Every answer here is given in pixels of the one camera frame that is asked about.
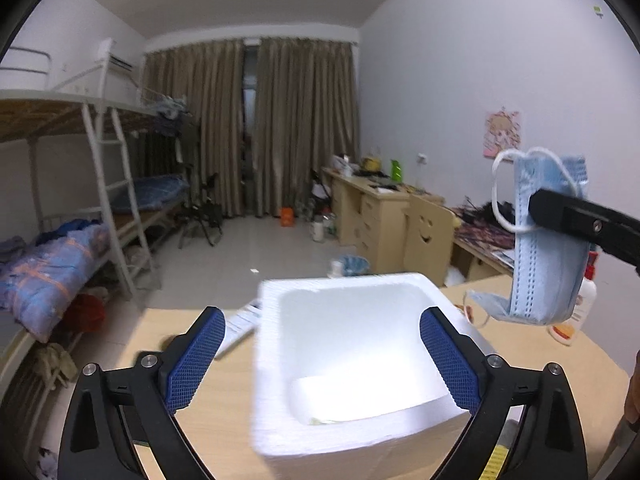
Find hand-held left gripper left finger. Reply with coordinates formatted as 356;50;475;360
57;306;227;480

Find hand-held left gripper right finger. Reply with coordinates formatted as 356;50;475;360
419;306;588;480

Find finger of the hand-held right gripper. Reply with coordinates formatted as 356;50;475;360
590;245;640;276
529;187;640;248

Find blue face mask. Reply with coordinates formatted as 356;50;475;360
465;147;591;327

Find white foam box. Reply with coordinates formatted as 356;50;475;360
252;272;498;480

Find white bottle red cap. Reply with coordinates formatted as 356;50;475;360
570;250;601;328

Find white remote control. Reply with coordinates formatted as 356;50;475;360
215;300;263;356

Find desk with printed mat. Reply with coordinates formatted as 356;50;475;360
452;205;518;281

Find wooden smiley face chair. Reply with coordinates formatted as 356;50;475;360
402;194;458;286

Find red cloth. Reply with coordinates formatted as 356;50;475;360
65;292;106;333

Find blue trash bin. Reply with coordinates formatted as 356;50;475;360
330;255;371;278

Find black folding chair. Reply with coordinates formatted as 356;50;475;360
177;172;226;248

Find beige crumpled cloth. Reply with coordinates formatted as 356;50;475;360
32;345;78;391

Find light wooden drawer desk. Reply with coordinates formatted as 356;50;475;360
322;167;446;266

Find blue patterned quilt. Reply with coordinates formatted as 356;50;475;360
0;220;113;341

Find blue checkered mattress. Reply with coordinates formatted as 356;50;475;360
107;175;191;213

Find grey blue cloth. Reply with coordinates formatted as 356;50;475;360
0;237;27;262

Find brown curtain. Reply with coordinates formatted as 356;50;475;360
142;40;246;218
252;37;361;218

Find hanging dark clothes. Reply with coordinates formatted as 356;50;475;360
152;95;201;141

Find white metal bunk bed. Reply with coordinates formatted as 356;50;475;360
0;37;201;411

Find pile of black cables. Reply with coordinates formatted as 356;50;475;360
462;199;516;226

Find pink cartoon wall poster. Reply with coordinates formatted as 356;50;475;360
482;107;523;158

